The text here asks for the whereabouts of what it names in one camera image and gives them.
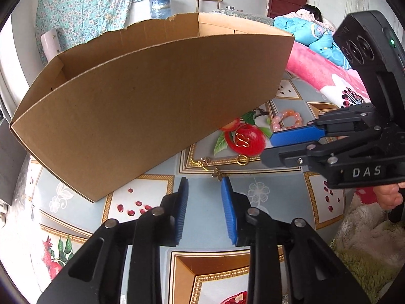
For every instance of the blue water bottle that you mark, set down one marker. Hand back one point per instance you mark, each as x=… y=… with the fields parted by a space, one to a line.
x=159 y=6

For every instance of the gold hoop earring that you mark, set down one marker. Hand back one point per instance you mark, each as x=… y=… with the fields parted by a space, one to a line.
x=243 y=164

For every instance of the person's right hand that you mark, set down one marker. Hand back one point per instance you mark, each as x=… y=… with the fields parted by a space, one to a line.
x=387 y=196

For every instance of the grey cabinet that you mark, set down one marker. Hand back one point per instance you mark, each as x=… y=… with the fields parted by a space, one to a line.
x=9 y=164

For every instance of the pink floral blanket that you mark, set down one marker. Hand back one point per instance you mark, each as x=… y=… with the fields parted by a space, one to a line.
x=310 y=63

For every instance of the light blue quilt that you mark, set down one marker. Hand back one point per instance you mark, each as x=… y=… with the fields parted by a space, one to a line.
x=300 y=28

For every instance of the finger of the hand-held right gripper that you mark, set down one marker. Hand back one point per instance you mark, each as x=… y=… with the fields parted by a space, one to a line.
x=294 y=136
x=284 y=157

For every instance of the white fluffy blanket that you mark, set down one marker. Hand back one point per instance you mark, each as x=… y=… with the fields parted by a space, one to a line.
x=364 y=221

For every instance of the small gold earring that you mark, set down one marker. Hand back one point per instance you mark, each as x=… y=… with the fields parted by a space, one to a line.
x=218 y=174

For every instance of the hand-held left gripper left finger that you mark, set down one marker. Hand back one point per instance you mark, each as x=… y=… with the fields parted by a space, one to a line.
x=183 y=209

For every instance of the green fluffy rug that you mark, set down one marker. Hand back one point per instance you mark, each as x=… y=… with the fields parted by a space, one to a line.
x=364 y=259

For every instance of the teal floral wall cloth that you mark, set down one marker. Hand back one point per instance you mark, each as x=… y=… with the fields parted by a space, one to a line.
x=88 y=9

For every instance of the brown cardboard box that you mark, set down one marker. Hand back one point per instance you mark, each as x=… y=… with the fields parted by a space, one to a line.
x=142 y=101

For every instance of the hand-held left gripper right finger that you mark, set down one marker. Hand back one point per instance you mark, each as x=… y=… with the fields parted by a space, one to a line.
x=229 y=212

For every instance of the gold curled ornament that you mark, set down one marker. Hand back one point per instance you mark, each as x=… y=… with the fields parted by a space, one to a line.
x=242 y=140

